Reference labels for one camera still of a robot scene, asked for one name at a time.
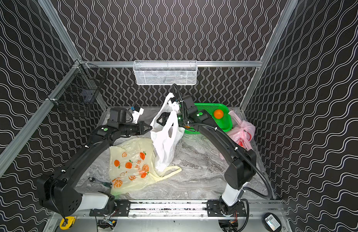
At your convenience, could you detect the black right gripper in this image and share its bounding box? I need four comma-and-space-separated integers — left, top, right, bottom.
157, 113, 189, 128

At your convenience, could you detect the white plastic bag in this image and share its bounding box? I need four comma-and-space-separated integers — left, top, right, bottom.
150, 93, 184, 172

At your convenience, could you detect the pink plastic bag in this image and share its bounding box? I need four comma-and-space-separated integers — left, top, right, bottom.
220, 111, 255, 150

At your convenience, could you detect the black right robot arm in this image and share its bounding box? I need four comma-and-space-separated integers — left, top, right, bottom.
169, 84, 273, 216

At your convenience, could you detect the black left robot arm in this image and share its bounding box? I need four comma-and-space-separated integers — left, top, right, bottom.
37, 107, 152, 218

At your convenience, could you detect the yellow bag with orange print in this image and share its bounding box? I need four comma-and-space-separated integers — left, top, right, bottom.
108, 138, 182, 196

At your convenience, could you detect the large orange top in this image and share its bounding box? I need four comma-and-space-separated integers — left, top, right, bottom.
213, 109, 224, 119

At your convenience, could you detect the green plastic basket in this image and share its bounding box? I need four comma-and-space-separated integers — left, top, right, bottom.
178, 101, 233, 134

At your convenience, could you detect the yellow tape measure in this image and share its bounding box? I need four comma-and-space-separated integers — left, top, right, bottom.
59, 216, 77, 230

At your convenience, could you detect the black round device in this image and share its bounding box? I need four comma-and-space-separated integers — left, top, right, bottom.
262, 213, 282, 232

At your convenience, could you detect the white wire mesh basket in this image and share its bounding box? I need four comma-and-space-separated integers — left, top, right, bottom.
133, 60, 198, 86

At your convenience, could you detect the black wire basket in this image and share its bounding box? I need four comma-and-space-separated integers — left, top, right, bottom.
49, 63, 107, 118

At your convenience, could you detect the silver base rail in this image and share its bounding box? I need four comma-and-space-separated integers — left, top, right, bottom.
89, 200, 248, 219

